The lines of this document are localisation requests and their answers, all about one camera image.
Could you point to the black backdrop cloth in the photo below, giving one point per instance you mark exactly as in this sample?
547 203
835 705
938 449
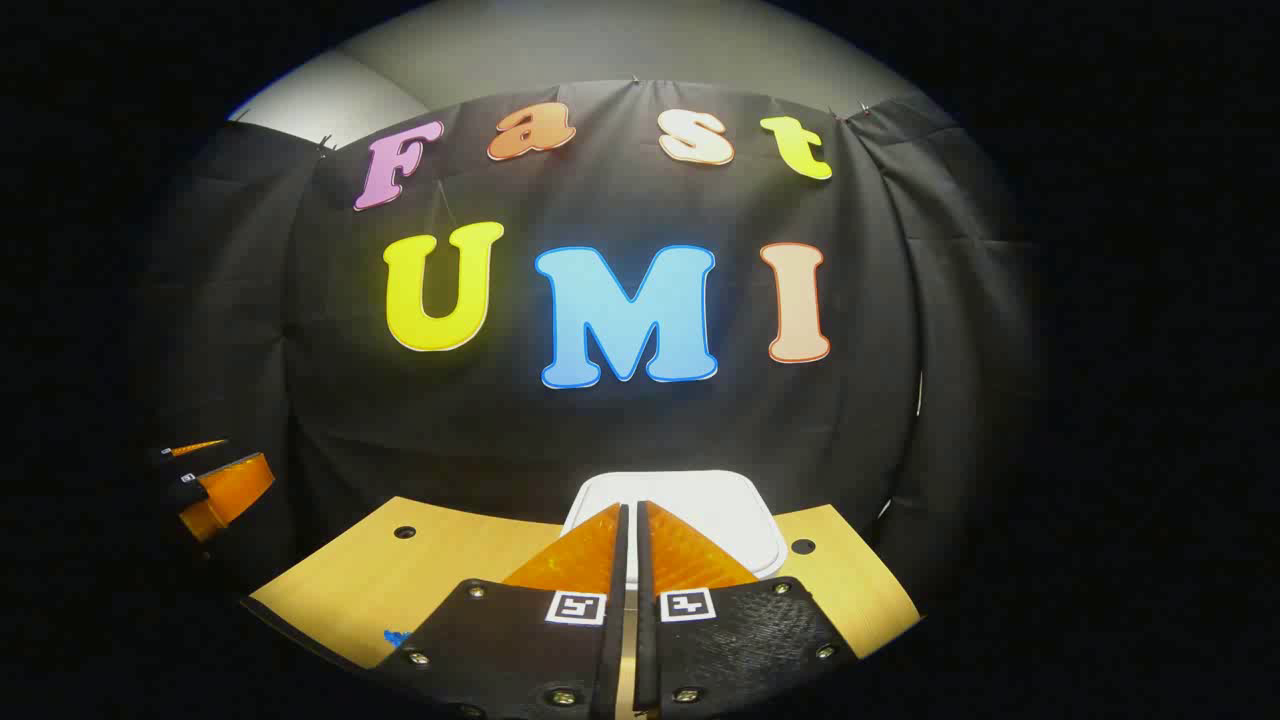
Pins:
600 440

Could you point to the white desktop garbage bin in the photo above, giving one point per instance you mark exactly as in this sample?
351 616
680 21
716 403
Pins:
700 510

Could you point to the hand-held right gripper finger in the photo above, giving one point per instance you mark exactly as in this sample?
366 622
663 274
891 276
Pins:
645 570
620 570

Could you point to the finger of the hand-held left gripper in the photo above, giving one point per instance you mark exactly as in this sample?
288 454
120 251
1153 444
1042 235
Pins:
225 490
195 447

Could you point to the wooden desktop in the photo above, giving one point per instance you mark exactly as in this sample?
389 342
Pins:
400 590

